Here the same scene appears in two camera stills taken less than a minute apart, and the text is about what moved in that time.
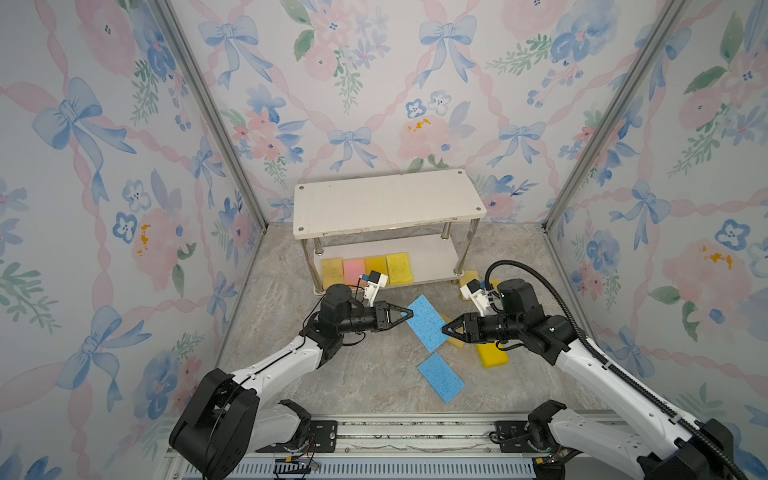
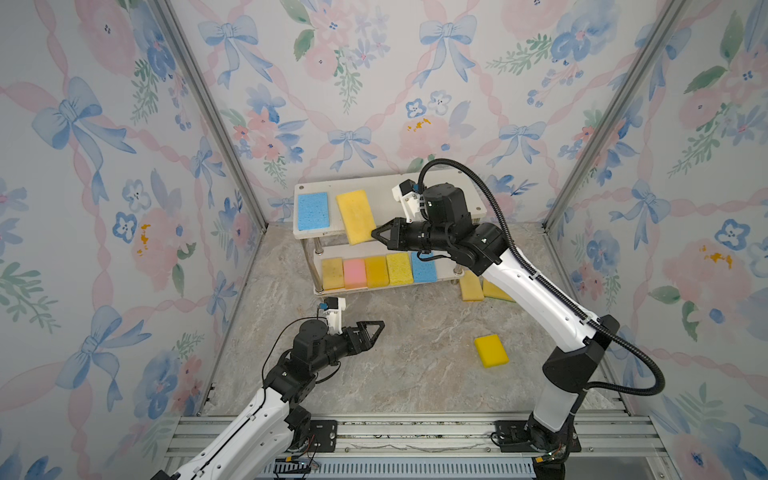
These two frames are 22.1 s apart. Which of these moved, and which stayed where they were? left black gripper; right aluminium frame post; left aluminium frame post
Moved: left black gripper
Stayed: left aluminium frame post; right aluminium frame post
